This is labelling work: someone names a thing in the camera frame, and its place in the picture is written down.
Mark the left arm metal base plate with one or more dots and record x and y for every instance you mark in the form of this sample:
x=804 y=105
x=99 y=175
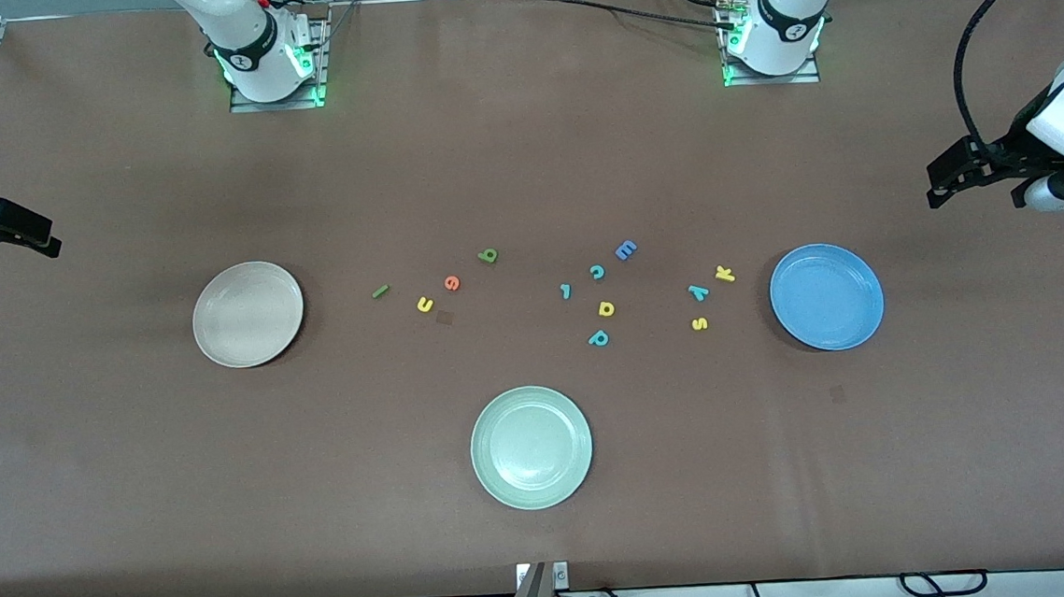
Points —
x=774 y=79

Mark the teal letter p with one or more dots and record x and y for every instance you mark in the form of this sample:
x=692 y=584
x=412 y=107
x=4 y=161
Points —
x=593 y=341

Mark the yellow letter d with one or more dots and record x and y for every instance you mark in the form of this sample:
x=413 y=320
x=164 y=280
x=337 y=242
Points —
x=611 y=308

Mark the brown table cover sheet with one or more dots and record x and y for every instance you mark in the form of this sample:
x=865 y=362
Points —
x=522 y=149

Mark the pale green plate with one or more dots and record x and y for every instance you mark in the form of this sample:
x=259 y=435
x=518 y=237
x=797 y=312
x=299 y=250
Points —
x=531 y=447

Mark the green letter b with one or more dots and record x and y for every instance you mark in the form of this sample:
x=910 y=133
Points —
x=488 y=256

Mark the orange letter e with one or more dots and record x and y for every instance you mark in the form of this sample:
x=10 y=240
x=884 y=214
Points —
x=452 y=283

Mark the blue letter E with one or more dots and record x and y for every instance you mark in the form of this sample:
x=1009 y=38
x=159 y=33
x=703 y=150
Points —
x=623 y=251

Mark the teal letter c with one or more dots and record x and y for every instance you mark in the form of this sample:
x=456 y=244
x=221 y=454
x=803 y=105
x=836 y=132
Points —
x=594 y=275

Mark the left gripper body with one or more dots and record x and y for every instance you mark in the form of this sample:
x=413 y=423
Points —
x=1014 y=149

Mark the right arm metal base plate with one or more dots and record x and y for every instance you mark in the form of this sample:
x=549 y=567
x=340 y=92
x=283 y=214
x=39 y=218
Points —
x=280 y=104

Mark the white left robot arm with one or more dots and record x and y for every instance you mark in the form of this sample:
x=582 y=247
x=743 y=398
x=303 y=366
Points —
x=788 y=9

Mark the beige brown plate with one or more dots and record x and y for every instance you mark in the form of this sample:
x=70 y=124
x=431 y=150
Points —
x=247 y=314

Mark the teal letter y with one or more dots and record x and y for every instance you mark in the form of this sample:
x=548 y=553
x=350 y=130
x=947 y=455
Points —
x=697 y=292

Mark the yellow letter s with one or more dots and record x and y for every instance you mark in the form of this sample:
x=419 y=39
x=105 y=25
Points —
x=699 y=323

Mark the small teal letter l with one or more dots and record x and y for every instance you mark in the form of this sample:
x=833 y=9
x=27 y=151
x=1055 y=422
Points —
x=566 y=291

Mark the blue plate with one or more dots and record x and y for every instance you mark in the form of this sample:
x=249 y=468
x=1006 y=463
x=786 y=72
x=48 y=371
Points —
x=827 y=297

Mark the white metal bracket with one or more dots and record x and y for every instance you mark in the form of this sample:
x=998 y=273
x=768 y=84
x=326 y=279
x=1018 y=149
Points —
x=561 y=575

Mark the green letter l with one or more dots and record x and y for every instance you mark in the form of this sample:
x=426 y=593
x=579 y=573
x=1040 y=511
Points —
x=381 y=291

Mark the yellow letter u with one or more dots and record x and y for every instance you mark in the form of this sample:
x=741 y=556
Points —
x=425 y=309

